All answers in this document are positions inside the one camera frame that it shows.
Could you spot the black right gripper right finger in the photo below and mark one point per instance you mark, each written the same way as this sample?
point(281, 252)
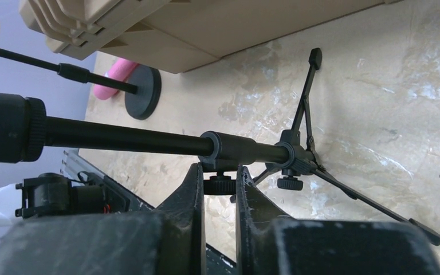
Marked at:
point(256, 249)

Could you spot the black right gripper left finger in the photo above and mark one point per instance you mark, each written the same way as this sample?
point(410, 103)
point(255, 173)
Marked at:
point(174, 232)

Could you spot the black tripod shock mount stand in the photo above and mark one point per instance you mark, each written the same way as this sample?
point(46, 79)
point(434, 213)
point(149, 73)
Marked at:
point(25, 129)

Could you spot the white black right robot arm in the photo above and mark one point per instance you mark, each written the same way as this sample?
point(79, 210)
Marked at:
point(68, 229)

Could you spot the black stand for cream microphone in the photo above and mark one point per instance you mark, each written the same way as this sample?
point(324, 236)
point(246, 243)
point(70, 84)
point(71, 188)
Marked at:
point(142, 89)

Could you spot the pink microphone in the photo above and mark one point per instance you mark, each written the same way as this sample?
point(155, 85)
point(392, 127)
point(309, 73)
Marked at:
point(120, 70)

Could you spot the tan plastic tool case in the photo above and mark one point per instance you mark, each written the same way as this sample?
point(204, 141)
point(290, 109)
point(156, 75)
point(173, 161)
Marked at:
point(174, 36)

